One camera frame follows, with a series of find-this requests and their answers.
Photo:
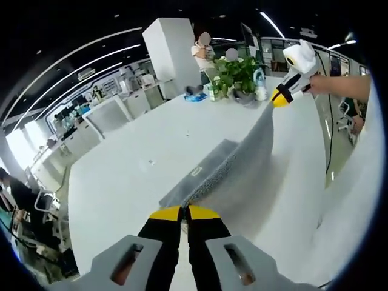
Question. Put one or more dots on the white drawer cabinet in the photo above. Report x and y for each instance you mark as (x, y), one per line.
(136, 104)

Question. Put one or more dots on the grey curved object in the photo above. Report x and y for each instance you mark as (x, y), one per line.
(194, 89)

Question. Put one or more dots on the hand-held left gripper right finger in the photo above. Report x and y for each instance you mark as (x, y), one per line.
(218, 260)

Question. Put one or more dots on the green and white carton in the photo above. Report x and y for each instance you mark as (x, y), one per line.
(214, 92)

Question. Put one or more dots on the grey plant pot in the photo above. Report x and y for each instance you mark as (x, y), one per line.
(244, 99)

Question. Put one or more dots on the blue wipes packet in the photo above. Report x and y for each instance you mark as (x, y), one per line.
(195, 98)

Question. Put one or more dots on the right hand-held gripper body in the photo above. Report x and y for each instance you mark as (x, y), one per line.
(303, 59)

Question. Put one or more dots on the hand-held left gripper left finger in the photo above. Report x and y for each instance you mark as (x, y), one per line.
(127, 266)

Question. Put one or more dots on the green potted plant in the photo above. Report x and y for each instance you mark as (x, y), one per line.
(236, 72)

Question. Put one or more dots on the grey towel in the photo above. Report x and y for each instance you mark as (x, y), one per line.
(218, 163)

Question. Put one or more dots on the white mesh office chair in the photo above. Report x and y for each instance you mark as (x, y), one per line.
(106, 118)

